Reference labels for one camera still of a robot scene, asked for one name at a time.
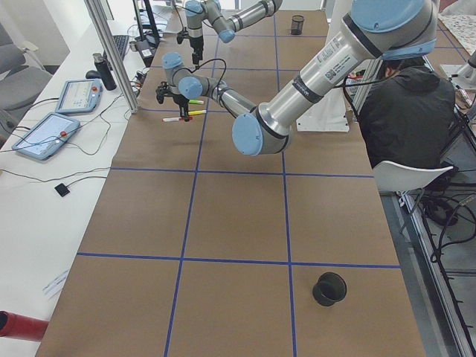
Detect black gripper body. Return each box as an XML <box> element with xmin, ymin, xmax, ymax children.
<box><xmin>173</xmin><ymin>94</ymin><xmax>188</xmax><ymax>108</ymax></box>
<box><xmin>189</xmin><ymin>36</ymin><xmax>204</xmax><ymax>55</ymax></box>

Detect red capped white marker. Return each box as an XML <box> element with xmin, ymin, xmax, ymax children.
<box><xmin>162</xmin><ymin>116</ymin><xmax>193</xmax><ymax>123</ymax></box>

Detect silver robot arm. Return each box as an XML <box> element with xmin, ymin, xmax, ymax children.
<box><xmin>162</xmin><ymin>1</ymin><xmax>439</xmax><ymax>155</ymax></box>
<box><xmin>185</xmin><ymin>0</ymin><xmax>283</xmax><ymax>67</ymax></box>

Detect yellow highlighter marker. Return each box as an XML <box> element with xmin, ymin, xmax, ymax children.
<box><xmin>188</xmin><ymin>109</ymin><xmax>207</xmax><ymax>116</ymax></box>

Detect black water bottle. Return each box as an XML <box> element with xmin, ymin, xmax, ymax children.
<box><xmin>93</xmin><ymin>53</ymin><xmax>117</xmax><ymax>91</ymax></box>

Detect black keyboard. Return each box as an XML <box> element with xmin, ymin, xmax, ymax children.
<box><xmin>112</xmin><ymin>34</ymin><xmax>129</xmax><ymax>60</ymax></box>

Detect upper teach pendant tablet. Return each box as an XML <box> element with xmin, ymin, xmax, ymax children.
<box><xmin>55</xmin><ymin>79</ymin><xmax>103</xmax><ymax>115</ymax></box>

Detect teach pendant tablet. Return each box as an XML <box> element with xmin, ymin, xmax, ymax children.
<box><xmin>55</xmin><ymin>79</ymin><xmax>103</xmax><ymax>115</ymax></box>
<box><xmin>11</xmin><ymin>112</ymin><xmax>80</xmax><ymax>161</ymax></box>

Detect far black mesh cup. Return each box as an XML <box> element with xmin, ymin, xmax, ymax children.
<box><xmin>290</xmin><ymin>15</ymin><xmax>304</xmax><ymax>36</ymax></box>

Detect black mesh cup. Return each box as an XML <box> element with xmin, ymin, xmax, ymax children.
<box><xmin>312</xmin><ymin>271</ymin><xmax>347</xmax><ymax>306</ymax></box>
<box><xmin>290</xmin><ymin>15</ymin><xmax>304</xmax><ymax>36</ymax></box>

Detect brown paper table cover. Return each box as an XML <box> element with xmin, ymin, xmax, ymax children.
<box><xmin>35</xmin><ymin>10</ymin><xmax>428</xmax><ymax>357</ymax></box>

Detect lower teach pendant tablet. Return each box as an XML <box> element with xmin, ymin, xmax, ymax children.
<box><xmin>11</xmin><ymin>112</ymin><xmax>80</xmax><ymax>161</ymax></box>

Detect small black square puck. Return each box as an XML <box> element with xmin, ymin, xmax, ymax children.
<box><xmin>54</xmin><ymin>183</ymin><xmax>70</xmax><ymax>197</ymax></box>

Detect grey office chair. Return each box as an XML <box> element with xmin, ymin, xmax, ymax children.
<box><xmin>1</xmin><ymin>26</ymin><xmax>52</xmax><ymax>146</ymax></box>

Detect white chair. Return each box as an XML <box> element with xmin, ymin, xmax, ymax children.
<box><xmin>371</xmin><ymin>160</ymin><xmax>455</xmax><ymax>235</ymax></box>

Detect person in black jacket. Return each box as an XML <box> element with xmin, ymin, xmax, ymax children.
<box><xmin>358</xmin><ymin>57</ymin><xmax>455</xmax><ymax>169</ymax></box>

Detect near black mesh cup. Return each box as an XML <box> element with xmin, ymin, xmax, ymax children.
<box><xmin>312</xmin><ymin>271</ymin><xmax>347</xmax><ymax>306</ymax></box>

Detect red fire extinguisher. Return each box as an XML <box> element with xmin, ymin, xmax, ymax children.
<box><xmin>1</xmin><ymin>311</ymin><xmax>49</xmax><ymax>342</ymax></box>

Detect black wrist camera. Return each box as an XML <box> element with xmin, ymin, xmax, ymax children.
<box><xmin>155</xmin><ymin>81</ymin><xmax>174</xmax><ymax>104</ymax></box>
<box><xmin>176</xmin><ymin>30</ymin><xmax>188</xmax><ymax>45</ymax></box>

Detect aluminium frame post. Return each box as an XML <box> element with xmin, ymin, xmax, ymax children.
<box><xmin>84</xmin><ymin>0</ymin><xmax>138</xmax><ymax>114</ymax></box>

